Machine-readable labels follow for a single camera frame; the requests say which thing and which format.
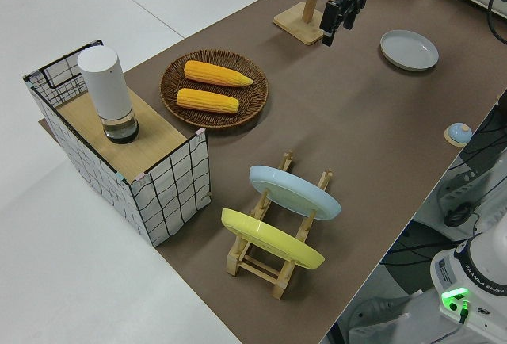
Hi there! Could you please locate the gray plate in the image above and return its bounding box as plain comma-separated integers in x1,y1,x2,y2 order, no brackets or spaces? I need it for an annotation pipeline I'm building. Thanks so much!
379,29,440,73

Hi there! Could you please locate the light blue plate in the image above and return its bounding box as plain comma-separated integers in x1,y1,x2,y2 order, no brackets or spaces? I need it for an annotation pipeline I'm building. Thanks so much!
249,165,343,222

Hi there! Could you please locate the yellow plate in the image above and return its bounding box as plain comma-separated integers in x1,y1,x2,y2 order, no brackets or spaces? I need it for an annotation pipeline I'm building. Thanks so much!
220,208,326,271

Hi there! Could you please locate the wooden plate rack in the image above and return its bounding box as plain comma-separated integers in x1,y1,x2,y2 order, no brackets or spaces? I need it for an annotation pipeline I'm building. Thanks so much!
225,150,334,301

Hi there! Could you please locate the wooden mug holder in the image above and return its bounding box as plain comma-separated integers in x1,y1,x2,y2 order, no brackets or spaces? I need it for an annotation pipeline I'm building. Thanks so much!
273,0,326,47

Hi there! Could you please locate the brown table mat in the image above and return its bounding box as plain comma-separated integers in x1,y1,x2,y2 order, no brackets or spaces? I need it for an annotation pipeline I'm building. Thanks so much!
37,0,507,344

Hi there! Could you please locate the yellow corn cob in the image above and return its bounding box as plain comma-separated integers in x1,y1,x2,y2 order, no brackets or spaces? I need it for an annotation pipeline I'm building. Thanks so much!
175,87,241,116
183,59,255,88

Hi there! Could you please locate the blue call bell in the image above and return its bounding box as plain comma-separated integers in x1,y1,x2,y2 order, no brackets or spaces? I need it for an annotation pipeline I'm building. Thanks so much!
444,122,473,147

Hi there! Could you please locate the brown wicker basket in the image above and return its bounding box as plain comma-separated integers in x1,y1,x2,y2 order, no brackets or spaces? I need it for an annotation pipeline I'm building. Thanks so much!
159,48,271,129

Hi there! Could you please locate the black base cable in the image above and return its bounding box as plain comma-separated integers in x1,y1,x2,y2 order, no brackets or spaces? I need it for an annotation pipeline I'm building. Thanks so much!
378,236,476,268
486,0,507,46

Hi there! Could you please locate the wire grid wooden shelf box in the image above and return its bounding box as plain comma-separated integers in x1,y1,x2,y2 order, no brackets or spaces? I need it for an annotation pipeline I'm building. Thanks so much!
22,39,212,248

